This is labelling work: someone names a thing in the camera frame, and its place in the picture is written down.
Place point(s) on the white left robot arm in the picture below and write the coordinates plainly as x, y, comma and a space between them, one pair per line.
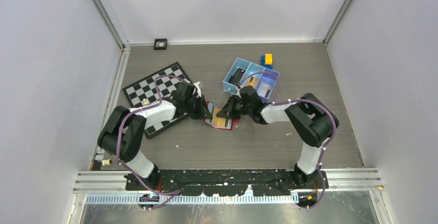
123, 132

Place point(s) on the black white chessboard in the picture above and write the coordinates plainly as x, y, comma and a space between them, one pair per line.
157, 88

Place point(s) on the orange card in drawer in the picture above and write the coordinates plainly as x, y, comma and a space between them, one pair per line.
252, 81

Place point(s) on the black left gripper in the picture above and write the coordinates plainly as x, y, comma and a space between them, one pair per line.
202, 112

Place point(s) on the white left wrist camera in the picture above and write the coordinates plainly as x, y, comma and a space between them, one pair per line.
198, 86

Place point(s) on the black card in drawer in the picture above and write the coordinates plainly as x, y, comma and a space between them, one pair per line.
236, 77

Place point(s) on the red leather card holder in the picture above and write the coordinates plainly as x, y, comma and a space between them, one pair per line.
210, 107

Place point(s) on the black square wall socket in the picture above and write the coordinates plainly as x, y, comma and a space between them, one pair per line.
160, 44

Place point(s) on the blue orange toy block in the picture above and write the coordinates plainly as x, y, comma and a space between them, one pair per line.
267, 61

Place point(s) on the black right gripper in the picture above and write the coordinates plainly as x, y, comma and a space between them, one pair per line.
225, 111

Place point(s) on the light blue drawer box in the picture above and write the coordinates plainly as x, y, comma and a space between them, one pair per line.
238, 63
252, 68

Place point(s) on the grey card in drawer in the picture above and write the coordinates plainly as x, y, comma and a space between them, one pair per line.
264, 90

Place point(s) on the light blue middle drawer box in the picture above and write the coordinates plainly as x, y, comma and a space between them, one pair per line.
252, 68

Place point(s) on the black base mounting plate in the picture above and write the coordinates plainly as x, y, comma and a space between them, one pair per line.
228, 182

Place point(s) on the orange card with black stripe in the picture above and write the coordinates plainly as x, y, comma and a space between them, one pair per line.
220, 122

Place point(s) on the purple drawer box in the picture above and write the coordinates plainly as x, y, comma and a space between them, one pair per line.
270, 77

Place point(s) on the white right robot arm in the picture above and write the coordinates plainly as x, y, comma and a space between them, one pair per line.
313, 122

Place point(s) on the small beige chess piece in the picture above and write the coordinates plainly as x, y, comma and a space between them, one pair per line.
106, 162

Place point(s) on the light blue left drawer box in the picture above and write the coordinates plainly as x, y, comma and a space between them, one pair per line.
238, 63

